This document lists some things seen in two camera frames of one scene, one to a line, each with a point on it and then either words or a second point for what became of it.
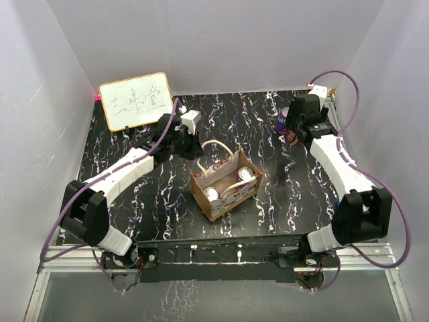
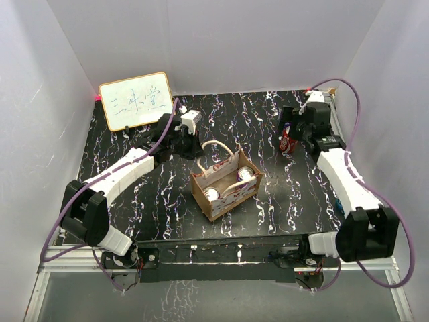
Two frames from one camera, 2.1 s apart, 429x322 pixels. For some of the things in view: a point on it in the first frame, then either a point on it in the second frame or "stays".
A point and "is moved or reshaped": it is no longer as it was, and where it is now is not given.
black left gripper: [196, 150] stays
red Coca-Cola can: [291, 137] is moved or reshaped
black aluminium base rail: [263, 259] stays
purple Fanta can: [243, 173] stays
